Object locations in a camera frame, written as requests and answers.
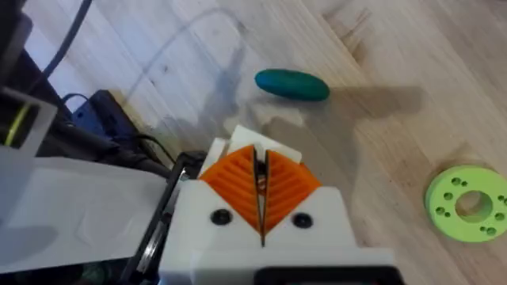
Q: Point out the green disc with holes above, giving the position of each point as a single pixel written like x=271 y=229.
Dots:
x=447 y=206

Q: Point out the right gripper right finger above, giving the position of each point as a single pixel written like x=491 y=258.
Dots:
x=293 y=198

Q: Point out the teal green toy vegetable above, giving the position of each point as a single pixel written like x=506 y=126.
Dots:
x=292 y=84

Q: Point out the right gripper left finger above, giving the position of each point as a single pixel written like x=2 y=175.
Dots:
x=222 y=198

